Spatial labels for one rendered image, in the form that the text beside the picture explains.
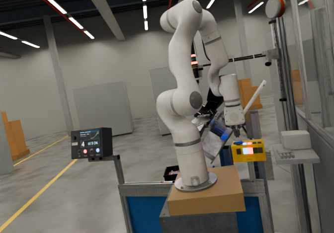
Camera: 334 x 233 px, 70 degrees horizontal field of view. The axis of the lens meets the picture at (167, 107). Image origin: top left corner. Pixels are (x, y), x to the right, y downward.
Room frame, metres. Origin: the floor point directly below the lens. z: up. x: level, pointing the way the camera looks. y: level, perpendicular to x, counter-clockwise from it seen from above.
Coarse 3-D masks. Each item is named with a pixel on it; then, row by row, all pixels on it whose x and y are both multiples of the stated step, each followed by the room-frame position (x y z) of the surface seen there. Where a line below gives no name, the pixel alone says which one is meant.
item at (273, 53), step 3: (276, 48) 1.82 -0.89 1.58; (264, 51) 1.82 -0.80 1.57; (267, 51) 1.79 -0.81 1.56; (270, 51) 1.79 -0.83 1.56; (273, 51) 1.80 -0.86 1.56; (276, 51) 1.80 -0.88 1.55; (264, 54) 1.82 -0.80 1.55; (267, 54) 1.79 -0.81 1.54; (270, 54) 1.79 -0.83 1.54; (273, 54) 1.80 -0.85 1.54; (276, 54) 1.80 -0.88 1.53; (264, 57) 1.83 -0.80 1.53; (267, 57) 1.80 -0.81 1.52; (270, 57) 1.79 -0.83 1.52; (273, 57) 1.79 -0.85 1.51; (276, 57) 1.80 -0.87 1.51; (264, 60) 1.83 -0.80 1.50
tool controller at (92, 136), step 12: (72, 132) 1.61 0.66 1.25; (84, 132) 1.56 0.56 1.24; (96, 132) 1.53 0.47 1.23; (108, 132) 1.57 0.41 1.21; (72, 144) 1.59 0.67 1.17; (96, 144) 1.51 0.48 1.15; (108, 144) 1.55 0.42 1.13; (72, 156) 1.57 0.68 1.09; (84, 156) 1.53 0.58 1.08; (96, 156) 1.49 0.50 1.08
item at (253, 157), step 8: (232, 144) 1.25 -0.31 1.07; (240, 144) 1.23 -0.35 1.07; (248, 144) 1.20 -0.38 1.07; (256, 144) 1.18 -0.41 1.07; (232, 152) 1.22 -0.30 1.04; (248, 152) 1.19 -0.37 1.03; (264, 152) 1.17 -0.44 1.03; (240, 160) 1.21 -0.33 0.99; (248, 160) 1.19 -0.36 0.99; (256, 160) 1.18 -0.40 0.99; (264, 160) 1.17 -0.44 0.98
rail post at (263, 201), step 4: (260, 200) 1.21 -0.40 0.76; (264, 200) 1.20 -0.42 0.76; (260, 204) 1.21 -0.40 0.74; (264, 204) 1.21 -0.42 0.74; (260, 208) 1.21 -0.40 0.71; (264, 208) 1.21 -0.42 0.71; (260, 212) 1.21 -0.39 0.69; (264, 212) 1.22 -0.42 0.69; (268, 212) 1.20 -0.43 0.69; (264, 216) 1.22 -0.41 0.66; (268, 216) 1.20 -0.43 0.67; (264, 220) 1.21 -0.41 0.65; (268, 220) 1.20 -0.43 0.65; (264, 224) 1.21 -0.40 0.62; (268, 224) 1.20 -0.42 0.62; (264, 228) 1.21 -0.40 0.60; (268, 228) 1.20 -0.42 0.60; (264, 232) 1.21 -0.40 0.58; (268, 232) 1.21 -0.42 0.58
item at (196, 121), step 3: (198, 117) 1.65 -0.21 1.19; (201, 117) 1.63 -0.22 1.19; (204, 117) 1.61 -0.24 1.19; (207, 117) 1.59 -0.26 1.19; (192, 120) 1.64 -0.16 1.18; (195, 120) 1.60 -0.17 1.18; (198, 120) 1.57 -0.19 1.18; (201, 120) 1.55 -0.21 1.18; (204, 120) 1.51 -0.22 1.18; (207, 120) 1.47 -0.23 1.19; (192, 123) 1.56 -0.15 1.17; (195, 123) 1.52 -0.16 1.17; (198, 123) 1.49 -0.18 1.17; (201, 123) 1.45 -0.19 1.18
